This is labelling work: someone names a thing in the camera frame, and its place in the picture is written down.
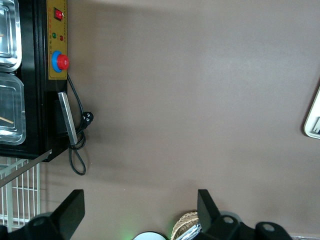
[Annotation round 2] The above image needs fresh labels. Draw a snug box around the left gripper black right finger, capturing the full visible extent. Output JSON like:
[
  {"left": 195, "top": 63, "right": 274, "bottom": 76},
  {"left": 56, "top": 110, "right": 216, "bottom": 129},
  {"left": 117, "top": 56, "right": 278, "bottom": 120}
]
[{"left": 197, "top": 189, "right": 294, "bottom": 240}]

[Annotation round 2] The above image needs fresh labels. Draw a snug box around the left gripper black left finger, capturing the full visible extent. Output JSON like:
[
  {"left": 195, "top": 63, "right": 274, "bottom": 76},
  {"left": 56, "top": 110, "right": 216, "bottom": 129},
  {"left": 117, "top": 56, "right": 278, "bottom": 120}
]
[{"left": 0, "top": 189, "right": 86, "bottom": 240}]

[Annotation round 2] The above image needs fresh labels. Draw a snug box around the aluminium foil tray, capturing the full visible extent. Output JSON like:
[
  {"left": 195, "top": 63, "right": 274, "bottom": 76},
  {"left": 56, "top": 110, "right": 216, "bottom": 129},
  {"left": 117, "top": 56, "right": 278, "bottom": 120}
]
[{"left": 183, "top": 222, "right": 202, "bottom": 240}]

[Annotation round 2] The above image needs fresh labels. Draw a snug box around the cream plastic serving tray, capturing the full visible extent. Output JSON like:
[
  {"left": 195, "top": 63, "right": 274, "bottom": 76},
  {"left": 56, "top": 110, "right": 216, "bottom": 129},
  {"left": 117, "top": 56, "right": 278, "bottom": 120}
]
[{"left": 303, "top": 84, "right": 320, "bottom": 140}]

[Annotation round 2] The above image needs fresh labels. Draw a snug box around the light oval wicker basket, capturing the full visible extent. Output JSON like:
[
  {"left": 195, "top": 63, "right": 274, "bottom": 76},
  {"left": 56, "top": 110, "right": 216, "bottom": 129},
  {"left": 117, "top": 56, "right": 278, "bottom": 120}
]
[{"left": 170, "top": 211, "right": 201, "bottom": 240}]

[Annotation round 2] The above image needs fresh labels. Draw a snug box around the black machine with yellow panel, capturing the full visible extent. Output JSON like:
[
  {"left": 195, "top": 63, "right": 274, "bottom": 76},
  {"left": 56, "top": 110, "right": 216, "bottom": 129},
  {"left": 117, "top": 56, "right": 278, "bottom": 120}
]
[{"left": 0, "top": 0, "right": 79, "bottom": 188}]

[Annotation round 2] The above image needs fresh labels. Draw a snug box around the steel food pan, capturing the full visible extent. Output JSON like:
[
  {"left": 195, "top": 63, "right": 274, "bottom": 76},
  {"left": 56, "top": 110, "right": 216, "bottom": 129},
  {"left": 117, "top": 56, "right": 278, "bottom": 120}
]
[
  {"left": 0, "top": 0, "right": 23, "bottom": 73},
  {"left": 0, "top": 72, "right": 27, "bottom": 146}
]

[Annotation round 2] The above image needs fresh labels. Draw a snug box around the white wire basket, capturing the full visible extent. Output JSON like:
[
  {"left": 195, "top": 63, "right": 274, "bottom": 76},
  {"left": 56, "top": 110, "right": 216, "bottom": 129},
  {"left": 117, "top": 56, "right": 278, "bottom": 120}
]
[{"left": 0, "top": 157, "right": 42, "bottom": 233}]

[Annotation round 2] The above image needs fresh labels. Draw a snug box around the black power cable with plug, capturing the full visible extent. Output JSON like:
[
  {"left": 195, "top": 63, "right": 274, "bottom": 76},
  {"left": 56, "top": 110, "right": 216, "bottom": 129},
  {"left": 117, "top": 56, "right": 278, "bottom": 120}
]
[{"left": 66, "top": 73, "right": 95, "bottom": 176}]

